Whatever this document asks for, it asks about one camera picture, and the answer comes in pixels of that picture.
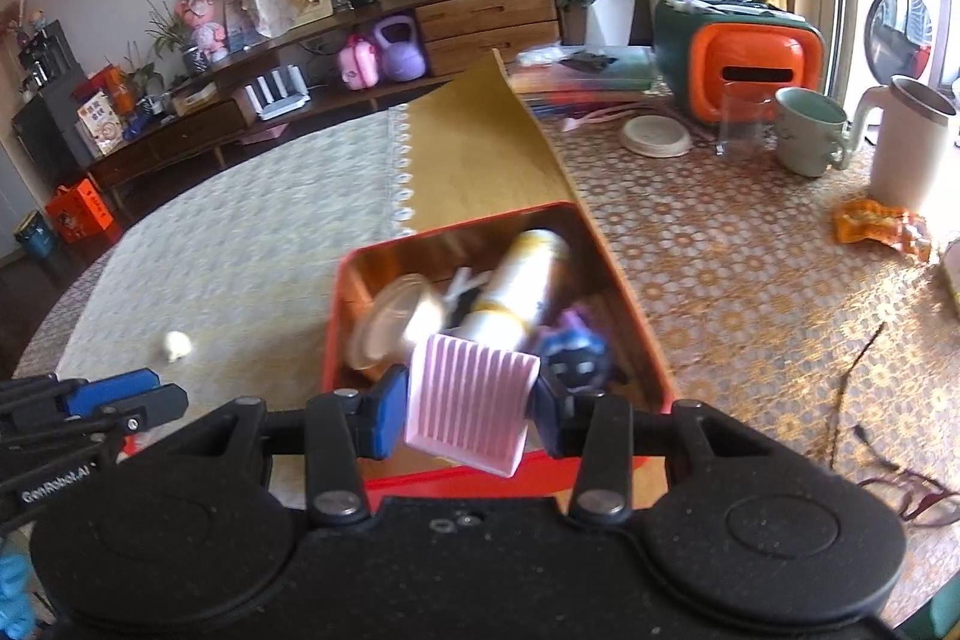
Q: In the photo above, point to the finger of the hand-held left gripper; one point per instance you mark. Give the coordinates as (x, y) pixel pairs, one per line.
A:
(150, 409)
(112, 389)

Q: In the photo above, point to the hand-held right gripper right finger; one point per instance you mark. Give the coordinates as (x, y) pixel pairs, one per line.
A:
(551, 416)

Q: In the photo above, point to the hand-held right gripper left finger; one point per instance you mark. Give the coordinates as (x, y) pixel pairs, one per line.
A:
(382, 415)

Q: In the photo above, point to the red box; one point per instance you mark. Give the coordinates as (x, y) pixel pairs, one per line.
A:
(547, 476)

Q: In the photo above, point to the pink ribbed tray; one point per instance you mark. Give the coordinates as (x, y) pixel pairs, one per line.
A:
(465, 400)

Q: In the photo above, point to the white plastic toy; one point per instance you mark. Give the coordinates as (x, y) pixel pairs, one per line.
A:
(459, 291)

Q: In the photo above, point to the person's left hand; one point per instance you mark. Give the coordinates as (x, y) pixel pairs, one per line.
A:
(13, 599)

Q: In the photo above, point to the dark purple toy figure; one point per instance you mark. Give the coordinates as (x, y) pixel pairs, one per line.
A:
(574, 366)

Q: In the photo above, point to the small white object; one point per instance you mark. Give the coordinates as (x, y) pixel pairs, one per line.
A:
(177, 345)

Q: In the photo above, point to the white yellow bottle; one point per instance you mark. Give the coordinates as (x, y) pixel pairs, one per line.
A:
(517, 287)

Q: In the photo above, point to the blue bucket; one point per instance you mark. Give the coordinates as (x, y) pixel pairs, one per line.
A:
(35, 235)

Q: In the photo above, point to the orange bag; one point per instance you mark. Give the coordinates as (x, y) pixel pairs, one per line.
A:
(82, 210)

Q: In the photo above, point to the cream lace tablecloth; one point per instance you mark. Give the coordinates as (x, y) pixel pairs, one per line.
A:
(247, 235)

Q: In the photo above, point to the yellow cloth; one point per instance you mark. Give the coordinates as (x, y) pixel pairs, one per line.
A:
(487, 160)

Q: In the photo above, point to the snack box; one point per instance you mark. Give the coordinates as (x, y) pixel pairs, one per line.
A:
(100, 123)

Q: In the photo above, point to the black low cabinet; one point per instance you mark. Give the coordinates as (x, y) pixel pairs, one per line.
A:
(45, 119)

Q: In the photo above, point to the thin brown twig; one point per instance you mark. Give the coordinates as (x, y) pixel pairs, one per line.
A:
(846, 385)

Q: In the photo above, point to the pink book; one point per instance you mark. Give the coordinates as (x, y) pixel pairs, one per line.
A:
(264, 134)

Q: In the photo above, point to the round white lid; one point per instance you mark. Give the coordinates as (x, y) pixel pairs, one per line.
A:
(655, 136)

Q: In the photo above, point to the pink spoon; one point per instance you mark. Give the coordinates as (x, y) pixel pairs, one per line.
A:
(600, 117)

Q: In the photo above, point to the small cardboard box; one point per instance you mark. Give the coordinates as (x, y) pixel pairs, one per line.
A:
(195, 97)

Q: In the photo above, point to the orange carton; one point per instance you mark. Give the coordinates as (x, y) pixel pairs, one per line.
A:
(116, 85)

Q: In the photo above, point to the white router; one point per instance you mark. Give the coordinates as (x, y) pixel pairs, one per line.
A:
(281, 96)

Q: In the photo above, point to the black coffee machine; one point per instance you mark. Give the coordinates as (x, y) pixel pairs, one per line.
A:
(41, 51)

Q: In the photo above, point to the stack of books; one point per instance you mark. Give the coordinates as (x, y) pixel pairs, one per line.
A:
(592, 74)

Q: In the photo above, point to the clear glass cup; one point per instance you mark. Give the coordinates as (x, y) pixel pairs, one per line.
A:
(744, 123)

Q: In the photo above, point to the pink toy case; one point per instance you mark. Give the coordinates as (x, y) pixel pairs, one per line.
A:
(358, 64)

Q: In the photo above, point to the red eyeglasses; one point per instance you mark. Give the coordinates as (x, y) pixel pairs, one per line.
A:
(900, 477)

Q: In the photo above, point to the small potted plant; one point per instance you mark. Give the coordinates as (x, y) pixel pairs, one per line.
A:
(169, 36)

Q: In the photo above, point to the purple kettlebell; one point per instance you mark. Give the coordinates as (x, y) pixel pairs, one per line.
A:
(401, 51)

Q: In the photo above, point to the pink doll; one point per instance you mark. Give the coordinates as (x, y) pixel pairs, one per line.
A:
(202, 25)

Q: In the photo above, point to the orange snack packet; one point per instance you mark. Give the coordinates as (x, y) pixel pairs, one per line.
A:
(877, 227)

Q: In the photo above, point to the green mug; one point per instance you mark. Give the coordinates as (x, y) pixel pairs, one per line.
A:
(806, 138)

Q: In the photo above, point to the wooden tv cabinet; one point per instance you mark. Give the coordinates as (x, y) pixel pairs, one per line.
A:
(487, 18)

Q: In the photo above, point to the white plant pot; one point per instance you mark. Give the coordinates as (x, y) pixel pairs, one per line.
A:
(610, 16)

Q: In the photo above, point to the orange green container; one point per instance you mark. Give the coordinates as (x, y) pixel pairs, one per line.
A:
(750, 51)

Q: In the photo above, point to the white jug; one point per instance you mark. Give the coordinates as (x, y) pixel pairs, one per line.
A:
(907, 156)

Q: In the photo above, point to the white washing machine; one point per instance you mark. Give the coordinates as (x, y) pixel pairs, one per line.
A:
(896, 21)

